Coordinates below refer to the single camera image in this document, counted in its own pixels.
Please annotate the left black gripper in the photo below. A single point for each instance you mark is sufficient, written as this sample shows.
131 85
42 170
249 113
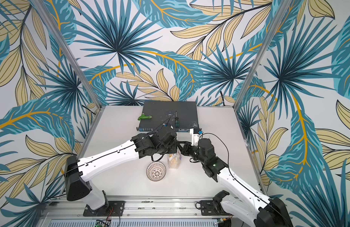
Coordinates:
174 146

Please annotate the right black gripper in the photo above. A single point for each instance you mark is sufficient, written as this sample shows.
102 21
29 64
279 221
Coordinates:
187 148

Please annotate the clear oats bag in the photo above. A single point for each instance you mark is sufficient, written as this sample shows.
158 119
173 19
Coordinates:
174 160

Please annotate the white patterned breakfast bowl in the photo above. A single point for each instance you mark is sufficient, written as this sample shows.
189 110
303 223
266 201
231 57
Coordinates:
156 171

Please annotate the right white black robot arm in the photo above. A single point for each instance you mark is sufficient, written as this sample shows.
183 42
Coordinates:
240 200

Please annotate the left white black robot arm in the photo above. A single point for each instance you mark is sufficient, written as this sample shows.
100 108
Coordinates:
80 172

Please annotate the green plastic fitting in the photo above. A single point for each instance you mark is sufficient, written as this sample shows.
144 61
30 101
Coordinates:
144 117

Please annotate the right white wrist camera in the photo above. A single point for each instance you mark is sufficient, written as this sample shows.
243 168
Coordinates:
195 133

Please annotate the green handled screwdriver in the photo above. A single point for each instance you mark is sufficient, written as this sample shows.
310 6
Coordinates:
176 121

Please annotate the grey network switch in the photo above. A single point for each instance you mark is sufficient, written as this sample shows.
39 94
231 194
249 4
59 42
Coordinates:
163 114

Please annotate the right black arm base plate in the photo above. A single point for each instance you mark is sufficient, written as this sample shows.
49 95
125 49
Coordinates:
210 208

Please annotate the aluminium front rail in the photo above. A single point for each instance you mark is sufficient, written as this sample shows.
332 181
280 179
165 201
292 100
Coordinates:
139 211

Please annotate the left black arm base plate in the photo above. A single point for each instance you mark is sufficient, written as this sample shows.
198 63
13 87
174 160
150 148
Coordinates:
113 209

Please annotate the left aluminium frame post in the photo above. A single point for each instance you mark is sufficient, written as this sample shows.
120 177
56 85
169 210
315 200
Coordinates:
49 22

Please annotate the aluminium frame post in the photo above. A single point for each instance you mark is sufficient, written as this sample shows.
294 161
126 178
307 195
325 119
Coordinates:
262 50
49 22

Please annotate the right aluminium frame post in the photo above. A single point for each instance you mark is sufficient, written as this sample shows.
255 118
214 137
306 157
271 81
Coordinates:
262 50

